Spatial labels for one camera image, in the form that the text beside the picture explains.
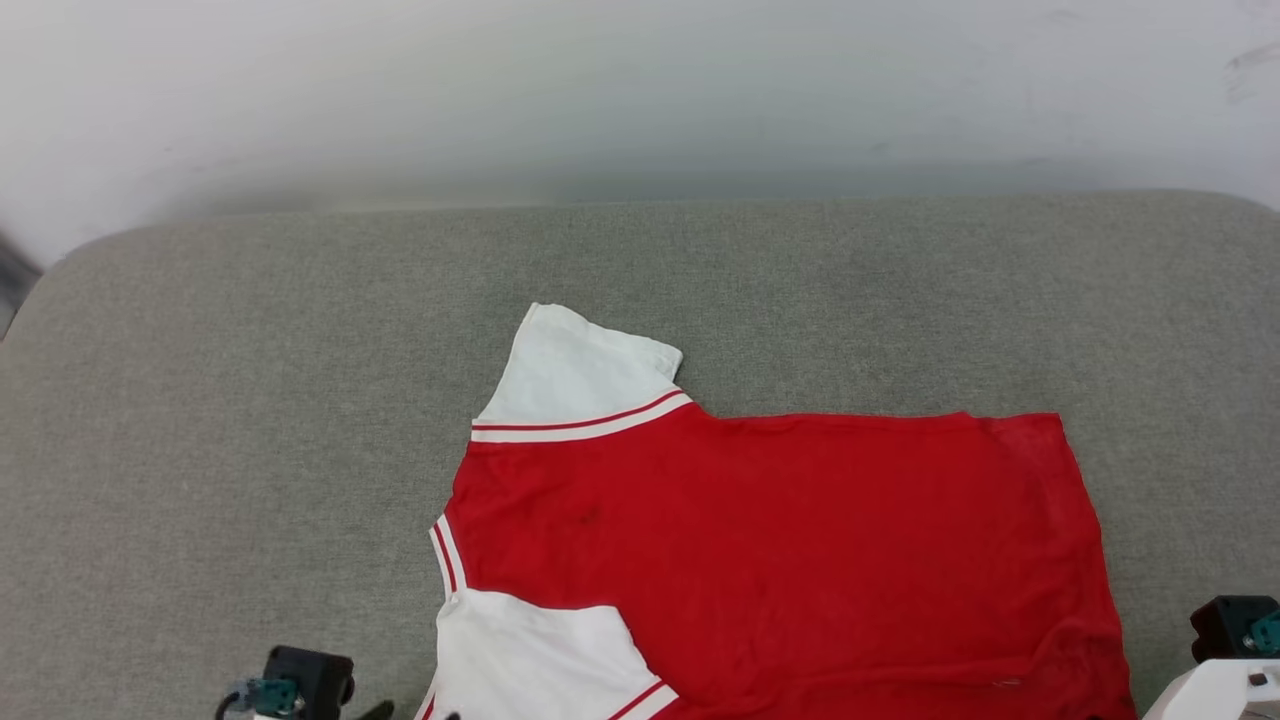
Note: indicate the teal camera plug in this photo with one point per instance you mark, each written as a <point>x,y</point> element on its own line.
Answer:
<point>1265,633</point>
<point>272,695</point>

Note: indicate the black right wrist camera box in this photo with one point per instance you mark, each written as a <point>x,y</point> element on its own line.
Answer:
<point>1220,625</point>

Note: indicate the teal right camera plug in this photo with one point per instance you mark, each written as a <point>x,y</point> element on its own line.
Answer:
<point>1265,633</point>

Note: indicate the right gripper body white and black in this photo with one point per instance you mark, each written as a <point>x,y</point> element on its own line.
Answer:
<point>1220,695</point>

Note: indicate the red and white basketball jersey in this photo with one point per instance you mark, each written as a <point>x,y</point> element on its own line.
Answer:
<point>780,550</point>

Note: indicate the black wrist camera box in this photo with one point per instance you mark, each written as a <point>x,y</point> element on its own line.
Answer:
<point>315,675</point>
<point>1220,625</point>

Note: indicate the teal left camera plug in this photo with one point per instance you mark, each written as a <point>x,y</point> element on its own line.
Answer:
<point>272,695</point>

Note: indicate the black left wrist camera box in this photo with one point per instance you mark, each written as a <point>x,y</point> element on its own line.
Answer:
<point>315,675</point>

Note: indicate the grey fabric sofa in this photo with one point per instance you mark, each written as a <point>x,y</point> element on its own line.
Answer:
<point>300,450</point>

